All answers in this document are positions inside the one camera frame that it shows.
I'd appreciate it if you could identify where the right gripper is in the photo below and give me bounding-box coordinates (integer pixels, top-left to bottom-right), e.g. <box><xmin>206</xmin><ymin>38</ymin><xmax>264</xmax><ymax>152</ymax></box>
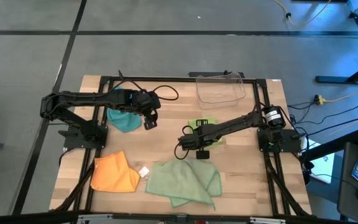
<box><xmin>177</xmin><ymin>118</ymin><xmax>219</xmax><ymax>161</ymax></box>

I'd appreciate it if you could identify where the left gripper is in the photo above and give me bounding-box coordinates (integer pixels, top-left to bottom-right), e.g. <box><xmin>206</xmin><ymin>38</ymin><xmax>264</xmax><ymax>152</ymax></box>
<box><xmin>131</xmin><ymin>90</ymin><xmax>162</xmax><ymax>131</ymax></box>

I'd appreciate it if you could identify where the lime green microfiber towel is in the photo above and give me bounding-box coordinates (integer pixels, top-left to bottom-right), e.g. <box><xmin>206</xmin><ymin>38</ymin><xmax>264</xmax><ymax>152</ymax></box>
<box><xmin>187</xmin><ymin>116</ymin><xmax>226</xmax><ymax>149</ymax></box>

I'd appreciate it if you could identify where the teal microfiber towel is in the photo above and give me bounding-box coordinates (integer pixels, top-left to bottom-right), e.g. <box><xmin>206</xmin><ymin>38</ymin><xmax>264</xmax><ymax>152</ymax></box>
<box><xmin>106</xmin><ymin>86</ymin><xmax>143</xmax><ymax>134</ymax></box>

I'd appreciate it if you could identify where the pale green microfiber towel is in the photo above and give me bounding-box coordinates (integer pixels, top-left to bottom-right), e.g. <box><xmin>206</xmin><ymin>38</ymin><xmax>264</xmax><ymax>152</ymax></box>
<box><xmin>144</xmin><ymin>157</ymin><xmax>223</xmax><ymax>210</ymax></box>

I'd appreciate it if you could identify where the clear plastic bin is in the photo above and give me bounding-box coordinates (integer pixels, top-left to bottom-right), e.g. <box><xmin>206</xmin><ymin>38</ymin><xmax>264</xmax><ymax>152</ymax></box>
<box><xmin>195</xmin><ymin>72</ymin><xmax>247</xmax><ymax>110</ymax></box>

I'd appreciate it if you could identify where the orange microfiber towel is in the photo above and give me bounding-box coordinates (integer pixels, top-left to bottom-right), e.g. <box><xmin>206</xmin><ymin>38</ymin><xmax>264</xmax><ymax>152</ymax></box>
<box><xmin>90</xmin><ymin>151</ymin><xmax>141</xmax><ymax>194</ymax></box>

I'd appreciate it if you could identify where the black flat base bar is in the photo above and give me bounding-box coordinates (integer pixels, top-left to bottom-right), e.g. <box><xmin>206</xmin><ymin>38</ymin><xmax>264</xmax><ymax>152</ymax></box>
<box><xmin>188</xmin><ymin>70</ymin><xmax>246</xmax><ymax>79</ymax></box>

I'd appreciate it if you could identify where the dark grey desk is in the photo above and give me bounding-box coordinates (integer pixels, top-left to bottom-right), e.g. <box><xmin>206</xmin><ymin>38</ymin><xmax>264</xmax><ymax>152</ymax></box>
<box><xmin>336</xmin><ymin>142</ymin><xmax>358</xmax><ymax>222</ymax></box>

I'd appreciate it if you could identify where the black crossbeam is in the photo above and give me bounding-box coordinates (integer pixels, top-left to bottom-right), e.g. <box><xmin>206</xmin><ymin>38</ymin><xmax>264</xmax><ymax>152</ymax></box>
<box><xmin>0</xmin><ymin>210</ymin><xmax>358</xmax><ymax>224</ymax></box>

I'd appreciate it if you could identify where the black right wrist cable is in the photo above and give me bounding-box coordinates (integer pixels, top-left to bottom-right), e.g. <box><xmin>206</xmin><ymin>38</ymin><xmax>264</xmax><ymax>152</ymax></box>
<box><xmin>174</xmin><ymin>124</ymin><xmax>195</xmax><ymax>161</ymax></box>

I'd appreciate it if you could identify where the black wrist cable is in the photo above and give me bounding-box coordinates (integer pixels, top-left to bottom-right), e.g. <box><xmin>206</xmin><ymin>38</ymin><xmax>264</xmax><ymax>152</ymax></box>
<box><xmin>174</xmin><ymin>124</ymin><xmax>195</xmax><ymax>161</ymax></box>
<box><xmin>109</xmin><ymin>79</ymin><xmax>180</xmax><ymax>102</ymax></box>

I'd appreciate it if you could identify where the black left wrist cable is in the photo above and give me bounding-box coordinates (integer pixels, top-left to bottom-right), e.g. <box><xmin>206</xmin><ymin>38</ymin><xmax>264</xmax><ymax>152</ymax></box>
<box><xmin>109</xmin><ymin>79</ymin><xmax>180</xmax><ymax>102</ymax></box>

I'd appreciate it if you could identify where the black aluminium table frame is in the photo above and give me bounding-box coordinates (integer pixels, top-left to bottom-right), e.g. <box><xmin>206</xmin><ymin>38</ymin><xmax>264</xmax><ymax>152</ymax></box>
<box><xmin>50</xmin><ymin>70</ymin><xmax>313</xmax><ymax>218</ymax></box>

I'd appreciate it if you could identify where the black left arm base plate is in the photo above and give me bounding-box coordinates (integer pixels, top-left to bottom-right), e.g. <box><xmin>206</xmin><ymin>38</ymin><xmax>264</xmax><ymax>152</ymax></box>
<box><xmin>58</xmin><ymin>123</ymin><xmax>109</xmax><ymax>149</ymax></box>

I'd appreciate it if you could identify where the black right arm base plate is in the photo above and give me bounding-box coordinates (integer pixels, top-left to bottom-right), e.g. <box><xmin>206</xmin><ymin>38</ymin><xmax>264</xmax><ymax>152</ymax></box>
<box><xmin>257</xmin><ymin>128</ymin><xmax>303</xmax><ymax>153</ymax></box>

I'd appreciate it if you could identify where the silver metal bracket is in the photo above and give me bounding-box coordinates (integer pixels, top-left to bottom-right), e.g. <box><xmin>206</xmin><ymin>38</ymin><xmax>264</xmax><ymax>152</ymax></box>
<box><xmin>249</xmin><ymin>217</ymin><xmax>287</xmax><ymax>224</ymax></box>
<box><xmin>77</xmin><ymin>213</ymin><xmax>114</xmax><ymax>224</ymax></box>

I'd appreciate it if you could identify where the yellow power plug cord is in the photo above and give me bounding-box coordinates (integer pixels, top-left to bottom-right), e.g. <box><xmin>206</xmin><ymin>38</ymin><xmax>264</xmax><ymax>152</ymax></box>
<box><xmin>314</xmin><ymin>91</ymin><xmax>358</xmax><ymax>106</ymax></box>

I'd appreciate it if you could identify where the black desk leg frame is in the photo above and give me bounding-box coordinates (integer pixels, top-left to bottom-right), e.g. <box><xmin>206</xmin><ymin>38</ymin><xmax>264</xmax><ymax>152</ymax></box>
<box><xmin>314</xmin><ymin>57</ymin><xmax>358</xmax><ymax>85</ymax></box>

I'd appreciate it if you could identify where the yellow floor cable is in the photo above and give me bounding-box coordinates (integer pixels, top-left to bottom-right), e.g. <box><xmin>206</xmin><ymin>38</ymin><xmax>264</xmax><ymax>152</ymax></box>
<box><xmin>273</xmin><ymin>0</ymin><xmax>332</xmax><ymax>27</ymax></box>

